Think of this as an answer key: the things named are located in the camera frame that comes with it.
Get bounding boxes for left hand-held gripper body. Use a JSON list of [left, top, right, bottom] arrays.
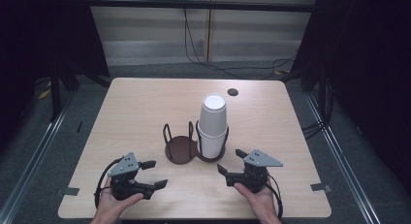
[[107, 151, 145, 202]]

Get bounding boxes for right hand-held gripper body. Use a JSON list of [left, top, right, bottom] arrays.
[[237, 148, 284, 195]]

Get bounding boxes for dark brown wire cup holder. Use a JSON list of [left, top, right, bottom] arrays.
[[162, 120, 231, 165]]

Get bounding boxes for white disposable cup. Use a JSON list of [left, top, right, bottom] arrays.
[[197, 93, 229, 138]]

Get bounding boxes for person's right hand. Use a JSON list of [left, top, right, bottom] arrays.
[[233, 178, 279, 219]]

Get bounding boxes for person's left hand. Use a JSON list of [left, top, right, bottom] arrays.
[[95, 177, 145, 219]]

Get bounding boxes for black metal stand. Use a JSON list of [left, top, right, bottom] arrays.
[[48, 65, 63, 123]]

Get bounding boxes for yellow floor tape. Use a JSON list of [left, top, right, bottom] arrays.
[[38, 87, 52, 101]]

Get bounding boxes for black curtain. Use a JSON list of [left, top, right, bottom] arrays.
[[0, 0, 111, 147], [290, 0, 411, 186]]

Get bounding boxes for black horizontal bar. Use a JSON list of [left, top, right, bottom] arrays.
[[86, 0, 319, 14]]

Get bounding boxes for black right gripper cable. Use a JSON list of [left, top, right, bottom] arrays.
[[267, 174, 284, 220]]

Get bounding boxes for black floor cables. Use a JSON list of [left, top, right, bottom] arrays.
[[301, 78, 334, 141]]

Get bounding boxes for black wall cable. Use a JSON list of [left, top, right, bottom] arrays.
[[183, 7, 299, 80]]

